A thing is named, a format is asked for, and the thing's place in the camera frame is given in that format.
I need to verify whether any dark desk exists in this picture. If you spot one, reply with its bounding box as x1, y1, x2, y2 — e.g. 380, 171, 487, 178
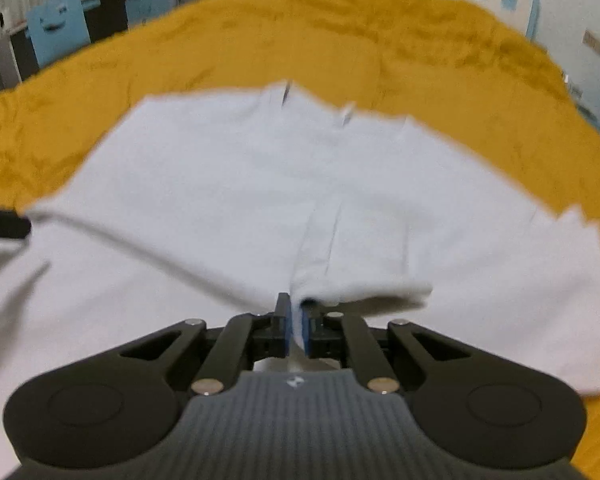
6, 0, 168, 82

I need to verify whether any small blue chair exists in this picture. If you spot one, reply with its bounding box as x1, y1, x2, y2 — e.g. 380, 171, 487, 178
127, 0, 169, 27

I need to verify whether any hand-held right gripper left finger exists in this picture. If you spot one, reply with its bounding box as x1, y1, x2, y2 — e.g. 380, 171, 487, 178
119, 293, 295, 397

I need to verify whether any blue chair with face cutout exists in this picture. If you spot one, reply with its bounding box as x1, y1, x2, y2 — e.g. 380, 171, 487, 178
25, 0, 92, 70

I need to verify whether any white printed t-shirt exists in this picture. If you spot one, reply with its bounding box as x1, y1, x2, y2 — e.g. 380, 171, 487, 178
0, 79, 600, 480

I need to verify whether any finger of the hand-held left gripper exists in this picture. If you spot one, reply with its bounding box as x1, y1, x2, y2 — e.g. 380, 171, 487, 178
0, 205, 33, 242

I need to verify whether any mustard yellow blanket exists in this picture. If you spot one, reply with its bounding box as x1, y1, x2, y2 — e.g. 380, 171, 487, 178
0, 0, 600, 480

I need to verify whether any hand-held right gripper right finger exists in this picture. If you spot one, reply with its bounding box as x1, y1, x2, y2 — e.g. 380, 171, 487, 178
300, 299, 482, 395

